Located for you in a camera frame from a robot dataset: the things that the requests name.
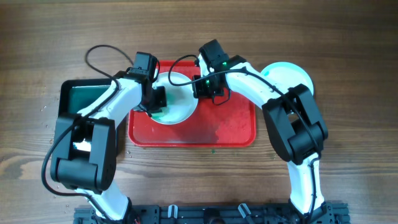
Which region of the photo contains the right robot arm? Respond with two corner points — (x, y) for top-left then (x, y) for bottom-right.
(195, 54), (328, 219)

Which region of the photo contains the black water tray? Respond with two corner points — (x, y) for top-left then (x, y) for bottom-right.
(53, 78), (121, 156)

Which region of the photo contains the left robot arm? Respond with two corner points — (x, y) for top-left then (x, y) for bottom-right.
(41, 78), (166, 223)

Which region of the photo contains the white plate with stain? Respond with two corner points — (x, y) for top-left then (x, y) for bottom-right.
(152, 72), (198, 125)

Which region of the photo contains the green scrubbing sponge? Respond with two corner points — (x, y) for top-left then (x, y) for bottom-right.
(150, 107), (168, 123)

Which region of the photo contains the red plastic tray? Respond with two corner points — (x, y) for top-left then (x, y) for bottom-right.
(128, 60), (256, 147)

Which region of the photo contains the pale green plate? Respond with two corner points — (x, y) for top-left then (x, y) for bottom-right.
(261, 62), (315, 95)

